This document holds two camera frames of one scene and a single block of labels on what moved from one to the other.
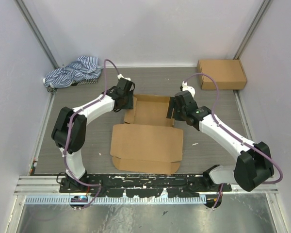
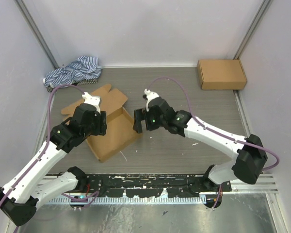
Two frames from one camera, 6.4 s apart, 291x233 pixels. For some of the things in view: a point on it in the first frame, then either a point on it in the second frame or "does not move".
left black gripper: x=130 y=105 to x=102 y=120
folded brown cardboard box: x=229 y=74 does not move
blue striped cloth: x=84 y=70 does not move
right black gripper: x=173 y=104 to x=140 y=114
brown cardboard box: x=147 y=142 to x=120 y=124
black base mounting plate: x=144 y=186 does not move
